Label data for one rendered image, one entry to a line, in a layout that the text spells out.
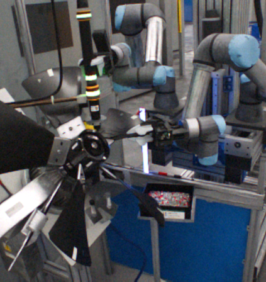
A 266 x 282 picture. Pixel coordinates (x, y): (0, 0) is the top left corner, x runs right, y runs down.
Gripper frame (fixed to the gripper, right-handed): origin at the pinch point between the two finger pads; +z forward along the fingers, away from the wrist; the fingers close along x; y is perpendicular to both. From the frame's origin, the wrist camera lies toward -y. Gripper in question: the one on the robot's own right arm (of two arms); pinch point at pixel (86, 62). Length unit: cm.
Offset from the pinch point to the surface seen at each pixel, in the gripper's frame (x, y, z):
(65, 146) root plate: 4.5, 23.7, 12.6
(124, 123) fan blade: -4.6, 27.5, -17.4
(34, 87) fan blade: 22.4, 8.4, -1.7
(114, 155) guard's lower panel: 49, 102, -130
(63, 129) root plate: 9.4, 21.5, 4.6
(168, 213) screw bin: -23, 62, -10
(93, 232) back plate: 2, 61, 8
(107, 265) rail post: 25, 137, -42
